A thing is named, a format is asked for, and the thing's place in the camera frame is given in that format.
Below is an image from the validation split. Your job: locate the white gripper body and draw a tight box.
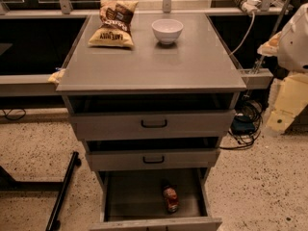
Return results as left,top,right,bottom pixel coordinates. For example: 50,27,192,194
266,72,308,134

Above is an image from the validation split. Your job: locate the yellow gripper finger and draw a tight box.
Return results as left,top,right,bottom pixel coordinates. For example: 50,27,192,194
257,32,281,57

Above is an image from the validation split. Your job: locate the red coke can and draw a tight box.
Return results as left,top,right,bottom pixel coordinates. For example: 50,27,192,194
163,186,179,213

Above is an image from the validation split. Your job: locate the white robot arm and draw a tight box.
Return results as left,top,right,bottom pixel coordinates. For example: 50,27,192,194
257,4,308,134

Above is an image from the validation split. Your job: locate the grey top drawer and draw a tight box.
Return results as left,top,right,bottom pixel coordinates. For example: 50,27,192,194
69,110,235,141

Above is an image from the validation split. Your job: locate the grey drawer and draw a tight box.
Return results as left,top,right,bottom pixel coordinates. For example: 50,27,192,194
86,148,219,171
90,168,221,231
69,110,235,141

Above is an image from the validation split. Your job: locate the grey middle drawer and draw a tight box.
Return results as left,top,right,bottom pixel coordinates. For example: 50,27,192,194
86,148,219,171

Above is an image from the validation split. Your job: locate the grey drawer cabinet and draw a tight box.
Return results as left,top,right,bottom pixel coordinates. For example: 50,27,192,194
55,13,247,231

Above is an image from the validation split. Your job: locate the grey bottom drawer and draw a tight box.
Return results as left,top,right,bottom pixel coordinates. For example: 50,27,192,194
90,168,221,231

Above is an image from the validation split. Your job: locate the white power strip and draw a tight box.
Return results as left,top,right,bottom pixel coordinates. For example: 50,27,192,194
233,0,260,14

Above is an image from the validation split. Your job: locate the dark blue power box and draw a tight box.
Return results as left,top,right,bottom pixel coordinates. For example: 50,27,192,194
231,115,255,135

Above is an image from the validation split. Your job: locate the white ceramic bowl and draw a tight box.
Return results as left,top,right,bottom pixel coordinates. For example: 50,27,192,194
152,19,184,44

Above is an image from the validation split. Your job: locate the yellow brown chip bag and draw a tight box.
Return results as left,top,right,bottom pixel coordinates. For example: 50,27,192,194
89,0,138,48

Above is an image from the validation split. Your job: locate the yellow sponge piece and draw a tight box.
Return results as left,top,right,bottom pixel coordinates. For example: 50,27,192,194
48,69,65,84

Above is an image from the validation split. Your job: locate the black metal stand leg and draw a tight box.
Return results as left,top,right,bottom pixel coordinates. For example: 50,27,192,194
45,151,81,231

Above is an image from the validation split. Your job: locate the white power cable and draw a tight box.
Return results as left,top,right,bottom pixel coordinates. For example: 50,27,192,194
228,12,256,57

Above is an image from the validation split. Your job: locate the black cable bundle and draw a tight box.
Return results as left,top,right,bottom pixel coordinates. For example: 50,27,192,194
219,99,264,151

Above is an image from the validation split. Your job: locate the black floor cable left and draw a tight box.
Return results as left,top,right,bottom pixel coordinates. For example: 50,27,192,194
0,108,27,121

